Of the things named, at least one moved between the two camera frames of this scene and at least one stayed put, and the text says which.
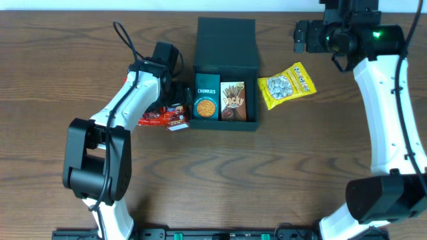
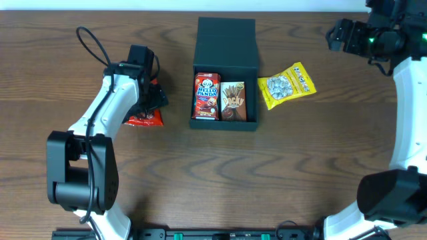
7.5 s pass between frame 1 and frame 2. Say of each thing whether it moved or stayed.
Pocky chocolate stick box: stayed
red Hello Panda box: moved
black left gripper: moved
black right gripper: moved
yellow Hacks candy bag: stayed
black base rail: stayed
